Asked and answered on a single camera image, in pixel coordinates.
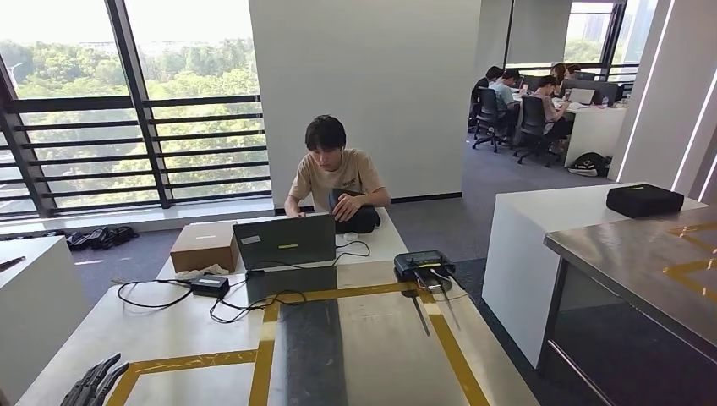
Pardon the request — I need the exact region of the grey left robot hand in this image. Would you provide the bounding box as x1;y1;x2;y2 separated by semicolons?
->
59;352;131;406

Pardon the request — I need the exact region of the steel workbench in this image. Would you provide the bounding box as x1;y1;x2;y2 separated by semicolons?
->
15;260;542;406

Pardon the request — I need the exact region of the white desk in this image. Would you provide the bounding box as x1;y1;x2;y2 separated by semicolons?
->
156;207;411;283
480;181;711;370
561;105;628;169
0;235;92;406

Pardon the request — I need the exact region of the black gear pile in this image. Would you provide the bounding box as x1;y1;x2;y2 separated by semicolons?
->
65;225;140;252

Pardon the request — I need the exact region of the black power adapter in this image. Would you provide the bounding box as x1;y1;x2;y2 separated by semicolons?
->
189;273;232;299

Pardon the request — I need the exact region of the white cloth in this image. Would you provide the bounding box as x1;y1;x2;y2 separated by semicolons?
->
173;263;232;282

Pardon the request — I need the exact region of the cardboard box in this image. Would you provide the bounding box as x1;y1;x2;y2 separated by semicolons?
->
168;220;242;275

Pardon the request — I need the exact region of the grey laptop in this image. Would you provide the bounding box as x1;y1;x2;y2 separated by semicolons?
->
232;211;337;274

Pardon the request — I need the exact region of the black window railing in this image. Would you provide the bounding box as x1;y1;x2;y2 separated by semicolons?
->
0;0;274;221

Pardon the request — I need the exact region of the black bag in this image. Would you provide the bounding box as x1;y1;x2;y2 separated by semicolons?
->
328;188;383;236

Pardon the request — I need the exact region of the person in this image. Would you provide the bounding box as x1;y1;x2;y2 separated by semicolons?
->
491;68;522;113
469;65;506;133
550;63;583;82
528;74;572;141
283;114;392;237

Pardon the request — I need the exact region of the black antenna device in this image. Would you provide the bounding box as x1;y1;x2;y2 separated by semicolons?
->
392;250;470;338

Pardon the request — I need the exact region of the black office chair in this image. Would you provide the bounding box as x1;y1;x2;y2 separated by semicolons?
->
471;86;508;154
512;95;561;168

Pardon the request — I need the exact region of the steel table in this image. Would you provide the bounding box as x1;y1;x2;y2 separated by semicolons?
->
536;205;717;406

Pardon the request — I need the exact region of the black backpack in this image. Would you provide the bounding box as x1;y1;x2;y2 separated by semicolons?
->
566;151;613;178

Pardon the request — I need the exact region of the black carrying case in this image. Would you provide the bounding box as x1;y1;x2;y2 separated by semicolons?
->
605;183;687;220

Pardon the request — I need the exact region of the black power cable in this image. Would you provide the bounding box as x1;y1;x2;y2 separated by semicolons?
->
116;278;195;311
208;239;373;326

